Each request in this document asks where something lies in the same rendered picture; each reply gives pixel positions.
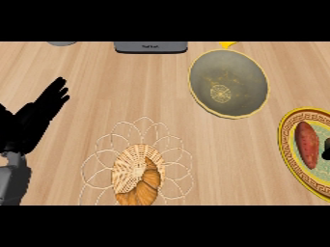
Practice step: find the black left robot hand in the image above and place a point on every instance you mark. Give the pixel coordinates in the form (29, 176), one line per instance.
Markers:
(28, 119)

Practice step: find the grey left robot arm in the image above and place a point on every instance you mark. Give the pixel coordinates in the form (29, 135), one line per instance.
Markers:
(7, 181)

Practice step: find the yellow patterned plate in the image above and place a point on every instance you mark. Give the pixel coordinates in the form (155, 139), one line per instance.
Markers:
(314, 180)

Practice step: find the grey bowl with yellow rim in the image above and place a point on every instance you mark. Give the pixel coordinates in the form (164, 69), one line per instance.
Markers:
(228, 83)

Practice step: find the red sweet potato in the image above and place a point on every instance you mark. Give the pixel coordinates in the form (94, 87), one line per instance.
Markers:
(307, 144)

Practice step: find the grey round object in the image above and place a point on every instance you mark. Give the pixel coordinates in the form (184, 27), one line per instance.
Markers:
(62, 43)

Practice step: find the wicker basket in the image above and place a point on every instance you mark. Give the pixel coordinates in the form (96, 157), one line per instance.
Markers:
(137, 167)

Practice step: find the croissant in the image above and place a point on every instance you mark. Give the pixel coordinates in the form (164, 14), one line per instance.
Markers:
(141, 185)

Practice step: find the dark grey appliance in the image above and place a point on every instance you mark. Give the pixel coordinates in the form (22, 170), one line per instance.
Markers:
(150, 47)

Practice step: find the yellow object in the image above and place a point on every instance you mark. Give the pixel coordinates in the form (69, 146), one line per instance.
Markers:
(227, 44)

